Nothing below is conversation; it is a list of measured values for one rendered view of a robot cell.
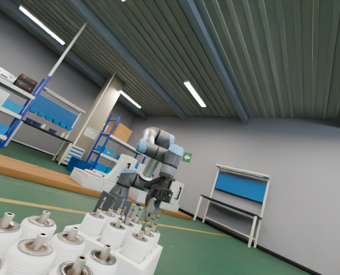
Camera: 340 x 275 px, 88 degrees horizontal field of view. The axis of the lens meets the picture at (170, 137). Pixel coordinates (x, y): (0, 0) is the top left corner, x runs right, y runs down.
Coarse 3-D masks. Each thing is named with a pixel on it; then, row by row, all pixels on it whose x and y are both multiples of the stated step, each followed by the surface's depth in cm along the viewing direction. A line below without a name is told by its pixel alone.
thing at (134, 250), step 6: (132, 240) 73; (138, 240) 74; (126, 246) 74; (132, 246) 72; (138, 246) 73; (144, 246) 74; (126, 252) 72; (132, 252) 72; (138, 252) 72; (144, 252) 74; (132, 258) 71; (138, 258) 72
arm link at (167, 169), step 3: (162, 165) 84; (165, 165) 83; (168, 165) 82; (162, 168) 83; (165, 168) 82; (168, 168) 82; (171, 168) 82; (174, 168) 83; (162, 171) 82; (165, 171) 82; (168, 171) 82; (171, 171) 82; (174, 171) 83; (168, 174) 81; (171, 174) 82; (174, 174) 84
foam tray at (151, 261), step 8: (80, 224) 85; (80, 232) 76; (88, 240) 73; (96, 240) 77; (88, 248) 72; (96, 248) 72; (120, 248) 77; (160, 248) 98; (120, 256) 70; (144, 256) 79; (152, 256) 82; (120, 264) 68; (128, 264) 68; (136, 264) 69; (144, 264) 71; (152, 264) 83; (120, 272) 67; (128, 272) 67; (136, 272) 66; (144, 272) 71; (152, 272) 91
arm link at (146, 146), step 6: (144, 132) 123; (150, 132) 117; (156, 132) 128; (144, 138) 103; (150, 138) 103; (138, 144) 91; (144, 144) 91; (150, 144) 92; (138, 150) 91; (144, 150) 91; (150, 150) 91; (156, 150) 92; (150, 156) 93
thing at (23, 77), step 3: (21, 75) 395; (24, 75) 399; (18, 78) 392; (21, 78) 396; (24, 78) 399; (27, 78) 404; (30, 78) 407; (24, 81) 400; (27, 81) 403; (30, 81) 408; (33, 81) 412; (36, 81) 416; (27, 84) 405; (30, 84) 408; (33, 84) 413; (36, 84) 417; (33, 87) 414
